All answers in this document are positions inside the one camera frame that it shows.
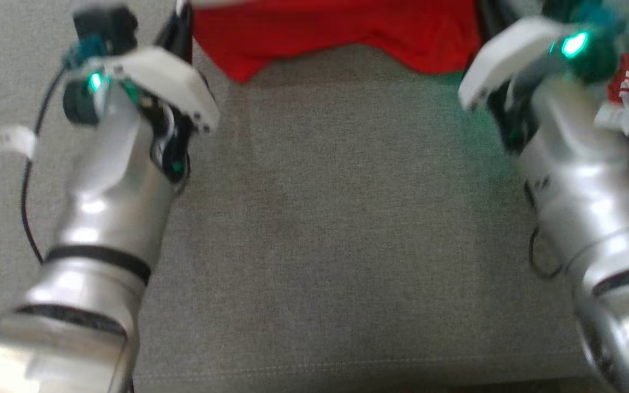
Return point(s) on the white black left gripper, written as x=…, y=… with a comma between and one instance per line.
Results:
x=156, y=71

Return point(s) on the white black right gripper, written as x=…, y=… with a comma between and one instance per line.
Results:
x=505, y=54

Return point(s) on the red shorts wide white stripe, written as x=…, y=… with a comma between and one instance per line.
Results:
x=336, y=27

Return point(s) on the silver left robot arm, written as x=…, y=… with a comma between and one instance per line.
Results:
x=107, y=207

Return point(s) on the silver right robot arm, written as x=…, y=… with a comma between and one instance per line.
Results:
x=582, y=185

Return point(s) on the large grey sofa chaise cushion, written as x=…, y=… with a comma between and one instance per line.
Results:
x=347, y=218

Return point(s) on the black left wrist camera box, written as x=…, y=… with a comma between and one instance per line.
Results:
x=104, y=27

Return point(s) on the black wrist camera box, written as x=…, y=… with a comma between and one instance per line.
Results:
x=587, y=11
x=104, y=27

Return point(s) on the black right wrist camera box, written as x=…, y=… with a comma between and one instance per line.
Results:
x=587, y=11

